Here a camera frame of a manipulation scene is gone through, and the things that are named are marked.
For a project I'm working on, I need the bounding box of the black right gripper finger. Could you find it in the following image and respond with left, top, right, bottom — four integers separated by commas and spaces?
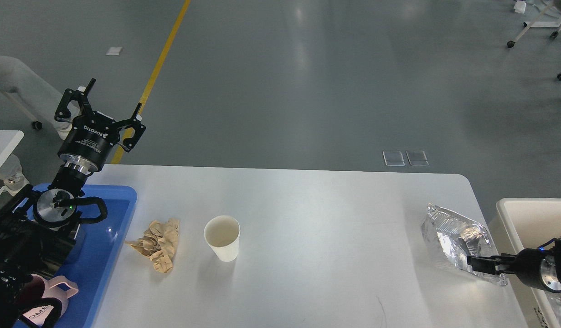
466, 255, 516, 276

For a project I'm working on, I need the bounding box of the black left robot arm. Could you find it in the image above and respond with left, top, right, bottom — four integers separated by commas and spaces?
0, 78, 146, 328

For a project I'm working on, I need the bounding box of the crumpled brown paper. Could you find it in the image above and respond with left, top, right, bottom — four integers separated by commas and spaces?
124, 218, 180, 273

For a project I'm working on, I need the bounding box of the blue plastic tray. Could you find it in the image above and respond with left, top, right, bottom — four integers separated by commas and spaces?
11, 183, 138, 328

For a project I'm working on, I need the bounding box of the person in grey trousers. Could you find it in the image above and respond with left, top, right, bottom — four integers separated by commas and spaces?
0, 56, 79, 196

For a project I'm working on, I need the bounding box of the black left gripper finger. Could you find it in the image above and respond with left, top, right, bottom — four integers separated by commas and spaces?
54, 78, 97, 124
112, 102, 146, 152

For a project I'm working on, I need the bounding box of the pink mug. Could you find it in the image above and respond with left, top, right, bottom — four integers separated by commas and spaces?
21, 274, 79, 327

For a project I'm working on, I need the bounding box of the white wheeled frame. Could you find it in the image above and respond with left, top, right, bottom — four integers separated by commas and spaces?
506, 0, 561, 49

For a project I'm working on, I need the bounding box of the white paper cup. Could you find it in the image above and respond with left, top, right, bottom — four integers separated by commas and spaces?
204, 215, 241, 263

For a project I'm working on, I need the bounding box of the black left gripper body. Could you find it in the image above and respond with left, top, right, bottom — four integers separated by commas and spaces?
58, 112, 122, 173

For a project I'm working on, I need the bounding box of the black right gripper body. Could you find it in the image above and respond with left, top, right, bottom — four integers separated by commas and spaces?
512, 248, 561, 293

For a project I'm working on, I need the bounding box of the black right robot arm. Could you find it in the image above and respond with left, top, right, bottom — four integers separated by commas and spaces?
466, 237, 561, 293

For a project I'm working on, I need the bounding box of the aluminium foil tray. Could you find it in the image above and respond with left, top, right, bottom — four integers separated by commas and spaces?
421, 203, 508, 287

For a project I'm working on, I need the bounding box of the white bin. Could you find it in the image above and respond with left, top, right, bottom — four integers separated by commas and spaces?
487, 198, 561, 328

